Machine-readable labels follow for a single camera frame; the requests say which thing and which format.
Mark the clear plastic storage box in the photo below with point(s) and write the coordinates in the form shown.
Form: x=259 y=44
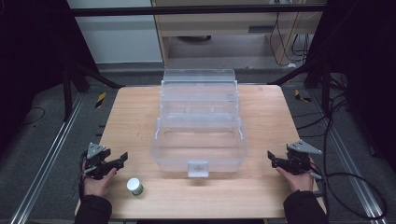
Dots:
x=199 y=130

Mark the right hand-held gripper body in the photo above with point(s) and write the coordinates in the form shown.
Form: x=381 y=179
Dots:
x=299 y=155

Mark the aluminium floor rail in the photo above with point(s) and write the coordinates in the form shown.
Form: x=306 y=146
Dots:
x=351 y=161
x=46 y=161

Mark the person's right hand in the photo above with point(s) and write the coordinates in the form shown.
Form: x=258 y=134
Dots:
x=299 y=183

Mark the person's left hand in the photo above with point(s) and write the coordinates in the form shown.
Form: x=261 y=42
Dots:
x=98 y=184

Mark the wooden table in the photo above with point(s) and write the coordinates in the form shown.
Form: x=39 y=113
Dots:
x=267 y=186

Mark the yellow black striped tape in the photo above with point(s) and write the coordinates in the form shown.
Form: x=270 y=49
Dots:
x=100 y=100
x=299 y=95

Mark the white cabinet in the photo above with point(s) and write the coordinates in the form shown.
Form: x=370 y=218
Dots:
x=118 y=40

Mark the black horizontal bar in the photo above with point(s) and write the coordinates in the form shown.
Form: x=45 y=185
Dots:
x=186 y=10

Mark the dark curtain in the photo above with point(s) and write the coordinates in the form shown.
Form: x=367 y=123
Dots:
x=367 y=62
x=28 y=62

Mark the black metal stand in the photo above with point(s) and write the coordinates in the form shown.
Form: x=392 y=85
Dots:
x=326 y=93
x=67 y=93

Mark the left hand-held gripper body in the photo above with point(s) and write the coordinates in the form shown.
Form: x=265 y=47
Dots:
x=95 y=155

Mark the light wooden desk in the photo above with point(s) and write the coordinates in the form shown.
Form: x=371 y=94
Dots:
x=218 y=23

